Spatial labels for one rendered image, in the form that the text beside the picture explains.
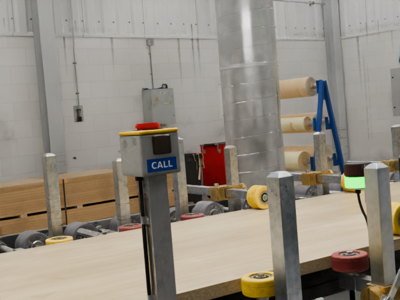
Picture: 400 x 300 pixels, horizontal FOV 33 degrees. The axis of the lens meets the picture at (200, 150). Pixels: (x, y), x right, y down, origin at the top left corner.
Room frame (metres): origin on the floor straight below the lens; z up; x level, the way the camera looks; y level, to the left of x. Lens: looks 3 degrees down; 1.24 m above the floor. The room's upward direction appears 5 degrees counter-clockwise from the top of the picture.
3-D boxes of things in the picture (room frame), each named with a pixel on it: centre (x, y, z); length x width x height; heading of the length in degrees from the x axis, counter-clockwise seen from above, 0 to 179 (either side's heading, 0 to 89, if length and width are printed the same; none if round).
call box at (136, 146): (1.05, 0.08, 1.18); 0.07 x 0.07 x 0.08; 33
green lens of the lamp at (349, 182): (1.37, -0.32, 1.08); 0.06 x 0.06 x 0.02
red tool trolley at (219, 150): (9.90, -0.40, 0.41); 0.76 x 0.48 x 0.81; 136
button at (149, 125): (1.05, 0.08, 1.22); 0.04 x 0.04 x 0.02
